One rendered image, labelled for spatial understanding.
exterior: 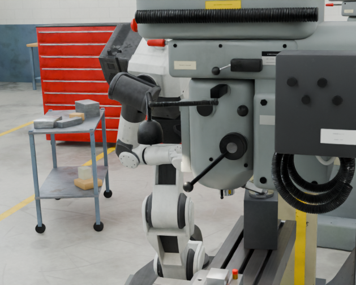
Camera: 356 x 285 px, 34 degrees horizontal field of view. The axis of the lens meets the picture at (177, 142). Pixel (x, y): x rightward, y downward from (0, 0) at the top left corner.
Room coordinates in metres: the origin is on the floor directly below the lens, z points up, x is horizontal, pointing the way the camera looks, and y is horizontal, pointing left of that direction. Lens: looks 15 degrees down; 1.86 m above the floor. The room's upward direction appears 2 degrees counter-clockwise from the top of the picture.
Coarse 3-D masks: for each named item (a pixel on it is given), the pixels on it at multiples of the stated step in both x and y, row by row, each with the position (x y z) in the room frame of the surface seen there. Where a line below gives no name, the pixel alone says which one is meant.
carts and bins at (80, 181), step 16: (48, 112) 5.05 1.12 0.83; (64, 112) 5.03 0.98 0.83; (80, 112) 4.82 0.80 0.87; (96, 112) 4.79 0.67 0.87; (32, 128) 4.43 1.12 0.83; (48, 128) 4.42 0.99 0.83; (64, 128) 4.40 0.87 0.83; (80, 128) 4.38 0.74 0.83; (32, 144) 4.32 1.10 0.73; (32, 160) 4.32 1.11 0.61; (48, 176) 4.83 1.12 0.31; (64, 176) 4.81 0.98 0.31; (80, 176) 4.58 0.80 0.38; (96, 176) 4.33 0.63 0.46; (48, 192) 4.42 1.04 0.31; (64, 192) 4.40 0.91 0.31; (80, 192) 4.39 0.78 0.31; (96, 192) 4.33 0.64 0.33; (96, 208) 4.33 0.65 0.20; (96, 224) 4.33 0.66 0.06
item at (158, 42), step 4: (148, 40) 1.78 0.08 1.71; (152, 40) 1.77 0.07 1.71; (156, 40) 1.77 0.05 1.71; (160, 40) 1.76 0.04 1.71; (164, 40) 1.76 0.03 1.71; (148, 44) 1.78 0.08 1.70; (152, 44) 1.77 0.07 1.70; (156, 44) 1.77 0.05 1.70; (160, 44) 1.76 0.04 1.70; (164, 44) 1.76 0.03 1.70
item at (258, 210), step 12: (252, 180) 2.11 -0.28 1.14; (252, 192) 1.98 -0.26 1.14; (276, 192) 2.01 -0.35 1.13; (252, 204) 1.94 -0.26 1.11; (264, 204) 1.93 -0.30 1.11; (276, 204) 1.93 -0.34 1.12; (252, 216) 1.94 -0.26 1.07; (264, 216) 1.93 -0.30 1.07; (276, 216) 1.93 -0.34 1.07; (252, 228) 1.94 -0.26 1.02; (264, 228) 1.93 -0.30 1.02; (276, 228) 1.93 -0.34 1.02; (252, 240) 1.94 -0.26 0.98; (264, 240) 1.93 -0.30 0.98; (276, 240) 1.93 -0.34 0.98
